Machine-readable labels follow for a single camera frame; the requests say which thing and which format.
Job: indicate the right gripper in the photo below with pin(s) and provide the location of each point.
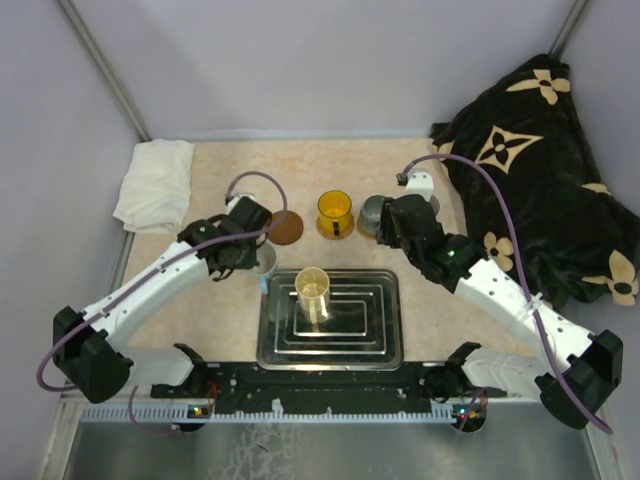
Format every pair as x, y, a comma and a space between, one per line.
386, 236

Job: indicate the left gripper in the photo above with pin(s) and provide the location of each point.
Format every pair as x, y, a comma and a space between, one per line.
249, 261

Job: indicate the grey mug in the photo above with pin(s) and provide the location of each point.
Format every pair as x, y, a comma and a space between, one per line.
371, 209

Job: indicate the white mug blue handle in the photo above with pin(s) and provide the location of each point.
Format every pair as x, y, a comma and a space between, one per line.
266, 257

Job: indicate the dark wooden coaster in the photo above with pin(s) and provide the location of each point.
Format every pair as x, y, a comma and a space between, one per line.
289, 229

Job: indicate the woven rattan coaster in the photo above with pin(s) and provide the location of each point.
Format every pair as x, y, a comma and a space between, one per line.
329, 235
367, 229

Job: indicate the yellow cup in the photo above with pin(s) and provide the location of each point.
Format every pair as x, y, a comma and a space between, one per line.
334, 209

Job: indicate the cream tall cup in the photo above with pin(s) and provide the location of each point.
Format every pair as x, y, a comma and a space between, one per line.
312, 285

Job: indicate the purple translucent cup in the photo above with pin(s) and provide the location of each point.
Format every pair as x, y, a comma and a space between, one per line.
434, 204

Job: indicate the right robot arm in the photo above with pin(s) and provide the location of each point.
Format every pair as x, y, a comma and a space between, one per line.
572, 370

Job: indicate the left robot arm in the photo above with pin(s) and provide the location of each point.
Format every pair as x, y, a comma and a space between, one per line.
93, 349

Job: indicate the white folded cloth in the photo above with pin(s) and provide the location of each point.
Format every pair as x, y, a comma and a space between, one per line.
155, 193

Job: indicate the metal tray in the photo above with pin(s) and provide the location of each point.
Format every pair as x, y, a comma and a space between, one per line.
362, 333

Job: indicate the black floral blanket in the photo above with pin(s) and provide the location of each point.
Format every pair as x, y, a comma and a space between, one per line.
532, 194

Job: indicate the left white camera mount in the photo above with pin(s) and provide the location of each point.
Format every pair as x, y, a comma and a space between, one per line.
234, 197

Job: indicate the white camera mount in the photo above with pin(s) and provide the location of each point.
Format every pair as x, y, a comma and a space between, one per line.
417, 181
234, 197

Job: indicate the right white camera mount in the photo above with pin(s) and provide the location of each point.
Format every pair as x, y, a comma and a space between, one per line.
417, 181

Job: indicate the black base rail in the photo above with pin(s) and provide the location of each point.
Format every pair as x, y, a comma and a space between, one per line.
248, 388

